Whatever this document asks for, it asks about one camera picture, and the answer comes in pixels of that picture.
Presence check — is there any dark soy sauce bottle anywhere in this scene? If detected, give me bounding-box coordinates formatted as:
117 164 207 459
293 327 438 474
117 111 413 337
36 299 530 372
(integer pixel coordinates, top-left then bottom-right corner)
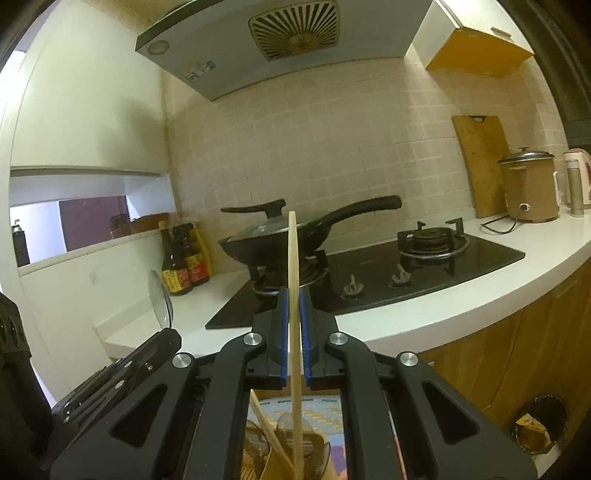
158 221 192 296

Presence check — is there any white upper cabinet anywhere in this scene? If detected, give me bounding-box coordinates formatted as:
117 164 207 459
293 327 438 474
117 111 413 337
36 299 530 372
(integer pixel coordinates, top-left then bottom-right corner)
413 0 534 78

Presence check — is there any grey range hood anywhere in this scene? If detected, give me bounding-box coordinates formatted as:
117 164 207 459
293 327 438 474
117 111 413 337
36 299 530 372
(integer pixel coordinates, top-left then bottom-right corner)
135 0 431 101

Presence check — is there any beige plastic utensil basket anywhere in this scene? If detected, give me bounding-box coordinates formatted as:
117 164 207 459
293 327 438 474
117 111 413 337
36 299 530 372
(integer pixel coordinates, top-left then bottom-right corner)
240 390 348 479

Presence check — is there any brown rice cooker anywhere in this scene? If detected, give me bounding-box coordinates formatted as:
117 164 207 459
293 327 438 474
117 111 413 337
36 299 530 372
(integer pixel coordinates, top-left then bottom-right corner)
498 148 560 223

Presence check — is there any trash bin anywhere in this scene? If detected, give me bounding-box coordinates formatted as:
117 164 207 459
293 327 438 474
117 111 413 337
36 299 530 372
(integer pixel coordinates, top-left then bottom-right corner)
509 394 569 456

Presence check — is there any black wok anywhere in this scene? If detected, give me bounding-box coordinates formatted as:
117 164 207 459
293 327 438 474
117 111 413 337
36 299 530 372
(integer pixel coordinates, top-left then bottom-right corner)
218 195 402 267

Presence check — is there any black gas stove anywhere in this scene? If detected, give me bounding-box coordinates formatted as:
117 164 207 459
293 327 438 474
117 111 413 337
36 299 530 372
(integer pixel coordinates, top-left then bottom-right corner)
205 218 525 330

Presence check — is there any wooden cutting board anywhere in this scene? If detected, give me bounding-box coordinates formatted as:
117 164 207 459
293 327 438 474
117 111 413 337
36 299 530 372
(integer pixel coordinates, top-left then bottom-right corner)
452 115 510 218

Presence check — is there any wooden chopstick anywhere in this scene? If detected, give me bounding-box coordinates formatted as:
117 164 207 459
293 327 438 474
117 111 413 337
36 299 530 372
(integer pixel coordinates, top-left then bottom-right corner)
249 389 294 479
287 211 304 480

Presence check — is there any black wok lid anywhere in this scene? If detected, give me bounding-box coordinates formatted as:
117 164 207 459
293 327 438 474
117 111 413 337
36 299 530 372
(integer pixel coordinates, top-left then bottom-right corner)
221 199 288 240

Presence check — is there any clear plastic spoon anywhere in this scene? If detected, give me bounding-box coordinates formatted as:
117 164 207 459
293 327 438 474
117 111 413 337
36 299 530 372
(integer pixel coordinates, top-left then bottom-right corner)
276 413 331 480
148 270 173 329

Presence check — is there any white countertop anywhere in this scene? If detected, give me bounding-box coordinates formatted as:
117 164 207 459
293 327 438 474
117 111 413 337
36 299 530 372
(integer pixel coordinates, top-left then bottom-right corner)
91 207 591 365

